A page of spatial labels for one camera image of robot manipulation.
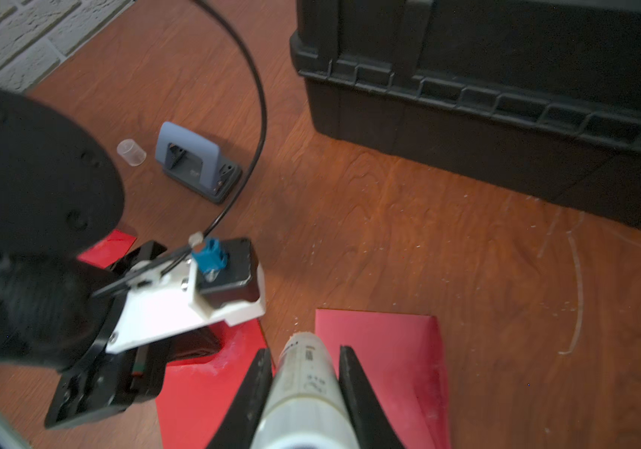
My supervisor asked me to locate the grey hole punch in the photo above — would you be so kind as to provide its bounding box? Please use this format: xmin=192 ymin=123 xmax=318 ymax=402
xmin=155 ymin=122 xmax=243 ymax=204

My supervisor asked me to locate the red envelope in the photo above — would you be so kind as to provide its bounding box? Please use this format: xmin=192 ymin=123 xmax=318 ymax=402
xmin=315 ymin=309 xmax=451 ymax=448
xmin=77 ymin=230 xmax=136 ymax=269
xmin=156 ymin=320 xmax=269 ymax=448

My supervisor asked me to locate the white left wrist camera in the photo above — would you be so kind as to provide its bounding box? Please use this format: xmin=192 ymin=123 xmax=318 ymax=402
xmin=106 ymin=238 xmax=266 ymax=355

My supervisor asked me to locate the white glue stick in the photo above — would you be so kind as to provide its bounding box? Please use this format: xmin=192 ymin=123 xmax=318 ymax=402
xmin=251 ymin=332 xmax=359 ymax=449

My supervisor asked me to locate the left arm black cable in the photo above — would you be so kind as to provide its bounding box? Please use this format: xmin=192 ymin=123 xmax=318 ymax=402
xmin=89 ymin=0 xmax=269 ymax=299

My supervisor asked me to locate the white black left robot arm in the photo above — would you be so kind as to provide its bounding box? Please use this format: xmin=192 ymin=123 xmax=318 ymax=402
xmin=0 ymin=90 xmax=221 ymax=430

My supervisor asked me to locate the clear glue stick cap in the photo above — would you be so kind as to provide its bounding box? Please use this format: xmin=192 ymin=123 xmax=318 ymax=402
xmin=116 ymin=138 xmax=146 ymax=167

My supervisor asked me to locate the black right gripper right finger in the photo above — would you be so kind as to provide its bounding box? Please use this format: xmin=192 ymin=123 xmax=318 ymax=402
xmin=339 ymin=346 xmax=405 ymax=449

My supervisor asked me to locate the black plastic toolbox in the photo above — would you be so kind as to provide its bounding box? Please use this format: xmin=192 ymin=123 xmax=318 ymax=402
xmin=290 ymin=1 xmax=641 ymax=230

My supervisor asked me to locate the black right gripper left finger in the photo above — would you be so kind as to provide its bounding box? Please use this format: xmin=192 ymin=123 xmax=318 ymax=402
xmin=206 ymin=349 xmax=274 ymax=449

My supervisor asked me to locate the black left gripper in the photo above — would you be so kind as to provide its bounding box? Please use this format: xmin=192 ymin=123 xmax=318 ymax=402
xmin=45 ymin=241 xmax=221 ymax=430

